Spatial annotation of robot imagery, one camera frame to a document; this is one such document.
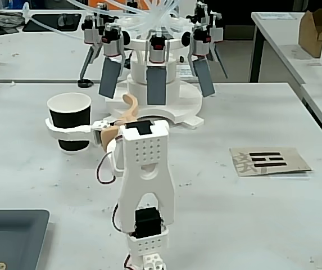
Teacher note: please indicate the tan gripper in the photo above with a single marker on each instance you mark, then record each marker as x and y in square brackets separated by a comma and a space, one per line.
[96, 132]

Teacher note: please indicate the black paper cup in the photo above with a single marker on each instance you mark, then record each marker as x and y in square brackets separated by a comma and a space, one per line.
[70, 115]

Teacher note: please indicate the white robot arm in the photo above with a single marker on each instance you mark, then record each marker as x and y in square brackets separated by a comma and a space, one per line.
[145, 152]

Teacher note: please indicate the small printed label paper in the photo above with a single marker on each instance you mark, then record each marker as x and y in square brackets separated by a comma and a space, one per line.
[183, 71]

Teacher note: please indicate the small black cap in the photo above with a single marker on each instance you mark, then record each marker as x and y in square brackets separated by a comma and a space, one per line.
[85, 83]

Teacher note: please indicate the grey paddle dispenser unit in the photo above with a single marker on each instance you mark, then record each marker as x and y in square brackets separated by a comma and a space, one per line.
[216, 32]
[89, 33]
[204, 78]
[110, 78]
[156, 87]

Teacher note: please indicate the white round dispenser stand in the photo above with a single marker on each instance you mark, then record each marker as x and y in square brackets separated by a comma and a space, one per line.
[186, 104]

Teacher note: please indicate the black flat mat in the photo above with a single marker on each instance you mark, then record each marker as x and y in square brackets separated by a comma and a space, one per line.
[45, 24]

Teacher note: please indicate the clear tube bundle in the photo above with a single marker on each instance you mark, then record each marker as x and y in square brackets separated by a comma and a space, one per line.
[155, 17]

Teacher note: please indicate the grey plastic tray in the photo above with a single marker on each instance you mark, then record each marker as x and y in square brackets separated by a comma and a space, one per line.
[9, 239]

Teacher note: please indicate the dark table leg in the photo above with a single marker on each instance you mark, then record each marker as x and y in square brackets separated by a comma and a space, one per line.
[255, 56]

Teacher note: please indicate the printed cardboard card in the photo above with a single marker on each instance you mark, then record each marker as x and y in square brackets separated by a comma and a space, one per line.
[290, 160]

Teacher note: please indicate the brown cardboard box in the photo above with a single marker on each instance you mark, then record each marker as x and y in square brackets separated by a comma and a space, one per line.
[308, 36]

